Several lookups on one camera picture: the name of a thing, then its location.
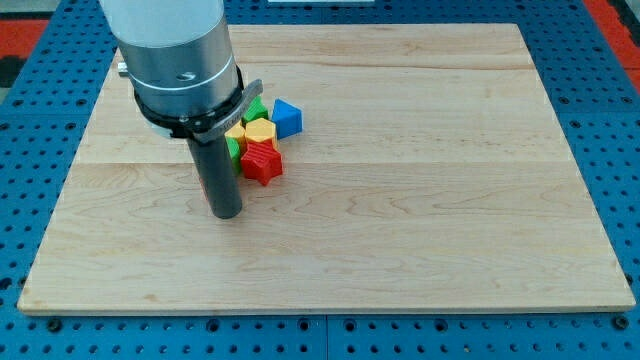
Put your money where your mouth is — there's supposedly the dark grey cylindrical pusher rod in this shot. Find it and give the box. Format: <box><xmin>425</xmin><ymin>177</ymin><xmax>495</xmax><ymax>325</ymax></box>
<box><xmin>187</xmin><ymin>136</ymin><xmax>242</xmax><ymax>219</ymax></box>

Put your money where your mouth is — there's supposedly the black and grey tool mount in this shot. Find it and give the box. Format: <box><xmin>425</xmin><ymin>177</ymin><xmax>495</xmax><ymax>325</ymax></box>
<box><xmin>134</xmin><ymin>67</ymin><xmax>263</xmax><ymax>143</ymax></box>

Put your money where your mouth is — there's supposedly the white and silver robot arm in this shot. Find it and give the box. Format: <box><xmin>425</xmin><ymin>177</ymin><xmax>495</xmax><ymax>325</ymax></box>
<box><xmin>99</xmin><ymin>0</ymin><xmax>263</xmax><ymax>219</ymax></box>

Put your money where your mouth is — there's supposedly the yellow heart block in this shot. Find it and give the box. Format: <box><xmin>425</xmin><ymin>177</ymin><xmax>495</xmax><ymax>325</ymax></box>
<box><xmin>225</xmin><ymin>121</ymin><xmax>247</xmax><ymax>157</ymax></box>

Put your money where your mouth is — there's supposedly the green block front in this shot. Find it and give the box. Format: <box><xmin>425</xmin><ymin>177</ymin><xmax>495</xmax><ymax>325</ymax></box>
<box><xmin>226</xmin><ymin>137</ymin><xmax>242</xmax><ymax>175</ymax></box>

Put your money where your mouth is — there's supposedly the green block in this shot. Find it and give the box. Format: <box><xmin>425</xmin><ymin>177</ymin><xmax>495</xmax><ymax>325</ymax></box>
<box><xmin>242</xmin><ymin>96</ymin><xmax>269</xmax><ymax>124</ymax></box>
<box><xmin>226</xmin><ymin>137</ymin><xmax>242</xmax><ymax>175</ymax></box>

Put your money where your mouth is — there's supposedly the red star block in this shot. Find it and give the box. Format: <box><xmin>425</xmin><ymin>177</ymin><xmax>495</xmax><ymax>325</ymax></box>
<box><xmin>241</xmin><ymin>142</ymin><xmax>283</xmax><ymax>186</ymax></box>

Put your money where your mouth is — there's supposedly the green block behind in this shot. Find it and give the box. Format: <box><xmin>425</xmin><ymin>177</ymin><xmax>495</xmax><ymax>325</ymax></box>
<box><xmin>242</xmin><ymin>96</ymin><xmax>269</xmax><ymax>124</ymax></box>

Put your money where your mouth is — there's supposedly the yellow hexagon block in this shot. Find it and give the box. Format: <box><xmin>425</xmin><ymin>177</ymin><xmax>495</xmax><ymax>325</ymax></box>
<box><xmin>245</xmin><ymin>118</ymin><xmax>278</xmax><ymax>149</ymax></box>

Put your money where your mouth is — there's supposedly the blue triangle block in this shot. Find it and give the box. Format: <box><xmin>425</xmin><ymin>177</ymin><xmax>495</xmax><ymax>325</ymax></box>
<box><xmin>271</xmin><ymin>99</ymin><xmax>303</xmax><ymax>139</ymax></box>

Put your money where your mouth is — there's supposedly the light wooden board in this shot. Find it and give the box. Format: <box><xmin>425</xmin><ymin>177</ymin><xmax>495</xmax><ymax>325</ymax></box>
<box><xmin>18</xmin><ymin>24</ymin><xmax>635</xmax><ymax>316</ymax></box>

